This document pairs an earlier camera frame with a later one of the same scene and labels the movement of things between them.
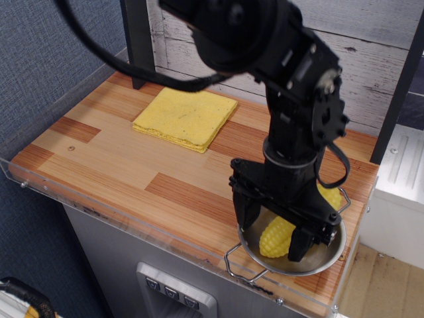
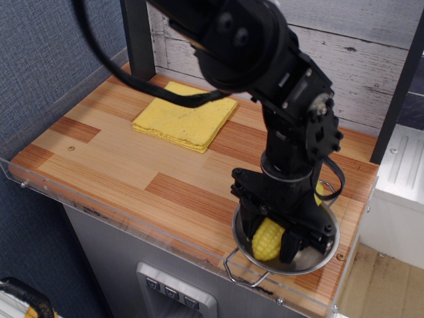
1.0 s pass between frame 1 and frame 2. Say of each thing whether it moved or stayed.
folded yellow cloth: stayed
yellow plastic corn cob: moved
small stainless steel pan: moved
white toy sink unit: stayed
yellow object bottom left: stayed
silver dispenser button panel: stayed
